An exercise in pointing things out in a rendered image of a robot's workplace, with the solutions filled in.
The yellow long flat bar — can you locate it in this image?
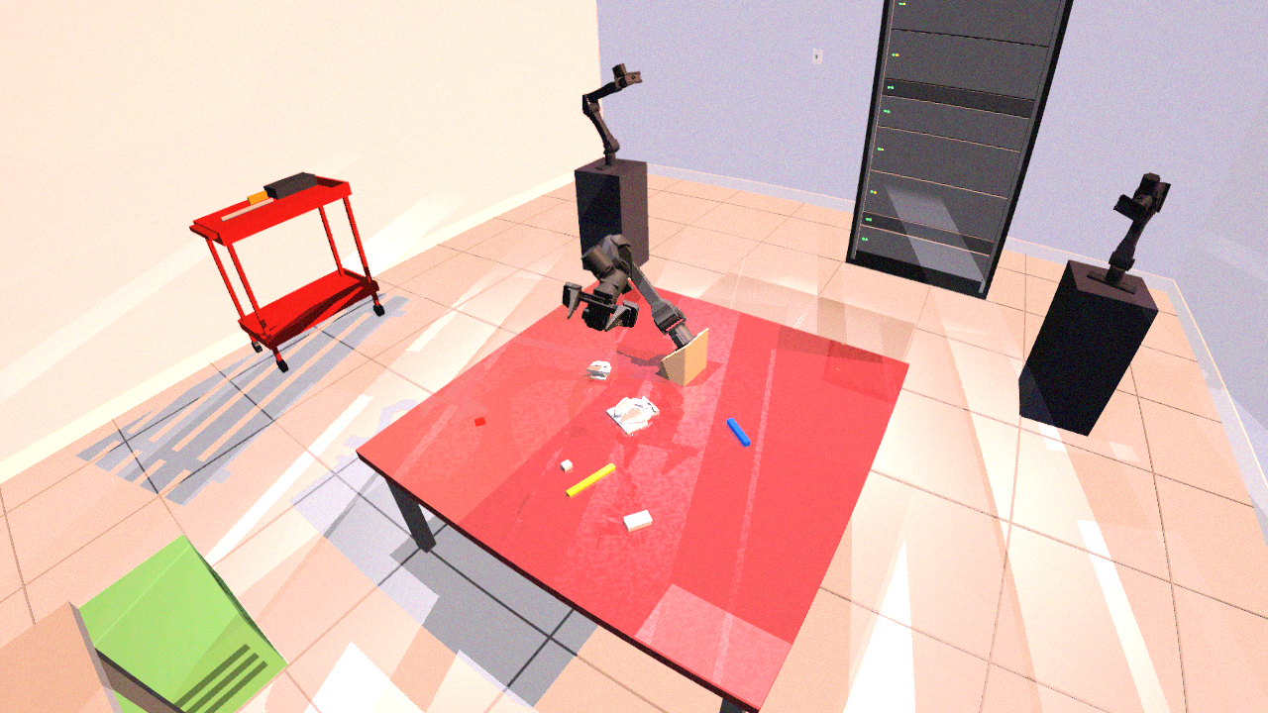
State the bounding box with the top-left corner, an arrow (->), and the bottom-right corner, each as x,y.
566,463 -> 615,496

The dark blue flat bar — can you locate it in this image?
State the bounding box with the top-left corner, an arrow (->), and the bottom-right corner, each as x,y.
727,417 -> 751,447

